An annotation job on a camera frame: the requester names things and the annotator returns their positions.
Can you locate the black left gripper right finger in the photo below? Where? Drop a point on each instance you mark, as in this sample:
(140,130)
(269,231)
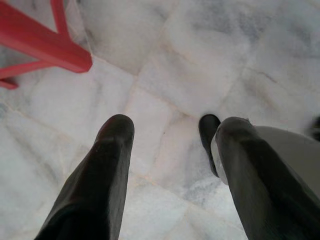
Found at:
(255,180)

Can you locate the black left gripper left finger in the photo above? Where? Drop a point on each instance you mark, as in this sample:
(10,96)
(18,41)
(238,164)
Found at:
(100,180)

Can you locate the black robot left foot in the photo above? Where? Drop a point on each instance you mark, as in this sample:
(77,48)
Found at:
(207,135)

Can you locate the black robot foot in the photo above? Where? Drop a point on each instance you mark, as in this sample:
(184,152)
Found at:
(316,128)
(207,135)

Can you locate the black robot right foot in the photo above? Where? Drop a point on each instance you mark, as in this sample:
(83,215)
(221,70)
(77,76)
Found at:
(316,128)

